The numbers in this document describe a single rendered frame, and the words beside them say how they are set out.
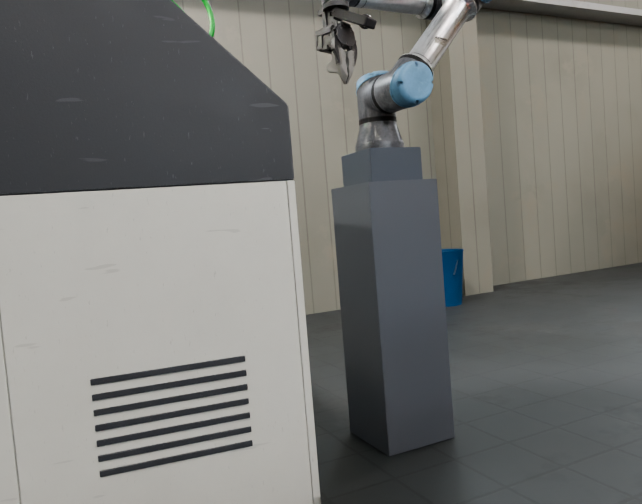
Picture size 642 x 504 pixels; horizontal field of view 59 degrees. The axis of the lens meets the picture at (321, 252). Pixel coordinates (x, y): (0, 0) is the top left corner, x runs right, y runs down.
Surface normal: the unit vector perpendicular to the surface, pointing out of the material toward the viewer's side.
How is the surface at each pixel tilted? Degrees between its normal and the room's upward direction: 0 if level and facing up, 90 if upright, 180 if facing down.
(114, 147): 90
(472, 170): 90
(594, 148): 90
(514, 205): 90
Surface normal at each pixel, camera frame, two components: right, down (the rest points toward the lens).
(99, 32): 0.33, 0.02
